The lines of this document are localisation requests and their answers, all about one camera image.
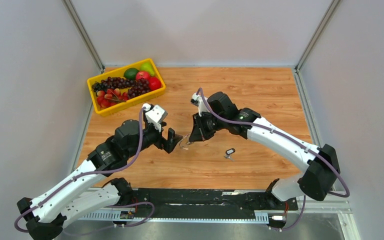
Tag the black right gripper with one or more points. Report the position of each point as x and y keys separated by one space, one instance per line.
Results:
x=199 y=133

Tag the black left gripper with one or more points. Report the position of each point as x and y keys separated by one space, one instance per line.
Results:
x=173 y=139

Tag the silver keyring with keys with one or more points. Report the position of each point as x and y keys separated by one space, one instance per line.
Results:
x=184 y=142

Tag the black-tagged silver key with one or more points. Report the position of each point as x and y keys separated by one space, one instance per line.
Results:
x=228 y=154

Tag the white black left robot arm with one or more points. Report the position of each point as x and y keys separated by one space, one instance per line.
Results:
x=46 y=216

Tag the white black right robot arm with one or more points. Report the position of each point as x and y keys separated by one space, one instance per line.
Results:
x=318 y=165

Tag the bright red tomato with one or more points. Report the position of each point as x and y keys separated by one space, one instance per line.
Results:
x=154 y=83

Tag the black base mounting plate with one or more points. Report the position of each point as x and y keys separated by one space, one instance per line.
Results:
x=170 y=203

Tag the red pink apple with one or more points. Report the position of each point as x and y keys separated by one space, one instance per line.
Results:
x=142 y=75

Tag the yellow plastic fruit tray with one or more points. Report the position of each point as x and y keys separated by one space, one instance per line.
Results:
x=119 y=72

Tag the green pear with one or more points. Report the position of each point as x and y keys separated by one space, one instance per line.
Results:
x=147 y=67

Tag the dark green avocado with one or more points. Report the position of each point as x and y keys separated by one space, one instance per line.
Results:
x=131 y=73

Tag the red cherries cluster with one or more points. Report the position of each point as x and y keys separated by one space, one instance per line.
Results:
x=111 y=97

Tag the dark purple grape bunch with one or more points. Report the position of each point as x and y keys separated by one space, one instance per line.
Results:
x=112 y=83

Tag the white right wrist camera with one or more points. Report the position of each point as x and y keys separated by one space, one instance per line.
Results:
x=197 y=101

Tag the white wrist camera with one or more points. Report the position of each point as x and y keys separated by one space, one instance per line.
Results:
x=197 y=101
x=155 y=115

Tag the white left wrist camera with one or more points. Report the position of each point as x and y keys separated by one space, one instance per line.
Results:
x=155 y=115

